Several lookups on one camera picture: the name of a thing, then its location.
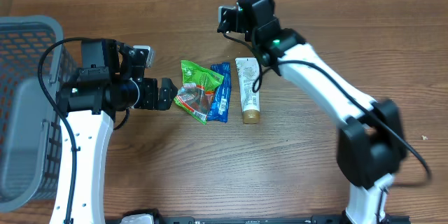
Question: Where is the blue snack wrapper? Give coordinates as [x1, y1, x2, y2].
[207, 62, 232, 123]

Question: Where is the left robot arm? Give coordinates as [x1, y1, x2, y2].
[49, 37, 177, 223]

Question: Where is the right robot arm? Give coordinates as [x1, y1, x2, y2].
[237, 0, 407, 223]

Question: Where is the white tube gold cap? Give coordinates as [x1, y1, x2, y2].
[235, 57, 260, 124]

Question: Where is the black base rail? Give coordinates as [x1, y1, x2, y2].
[104, 208, 411, 224]

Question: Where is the green snack bag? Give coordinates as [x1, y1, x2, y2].
[174, 60, 224, 125]

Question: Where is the grey plastic mesh basket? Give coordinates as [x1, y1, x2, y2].
[1, 15, 64, 213]

